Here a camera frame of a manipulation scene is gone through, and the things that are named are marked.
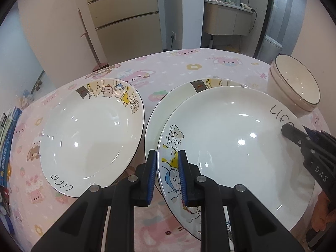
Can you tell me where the wooden broom handle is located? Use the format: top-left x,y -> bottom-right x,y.
77,8 -> 109,73

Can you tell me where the bathroom vanity cabinet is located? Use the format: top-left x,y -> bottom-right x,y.
203,1 -> 253,36

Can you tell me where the white black-rimmed bowl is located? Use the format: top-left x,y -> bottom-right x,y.
266,54 -> 321,118

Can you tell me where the person's right hand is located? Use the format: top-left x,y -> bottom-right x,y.
311,191 -> 336,231

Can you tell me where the stack of books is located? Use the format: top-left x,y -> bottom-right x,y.
1,107 -> 22,234

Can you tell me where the beige three-door refrigerator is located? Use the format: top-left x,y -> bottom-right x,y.
87,0 -> 162,64

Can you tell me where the white trash bin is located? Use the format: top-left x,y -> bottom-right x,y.
258,35 -> 282,64

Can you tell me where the white hair dryer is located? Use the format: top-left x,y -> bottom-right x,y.
240,3 -> 256,13

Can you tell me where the cartoon life plate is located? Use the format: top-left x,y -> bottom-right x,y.
157,87 -> 315,238

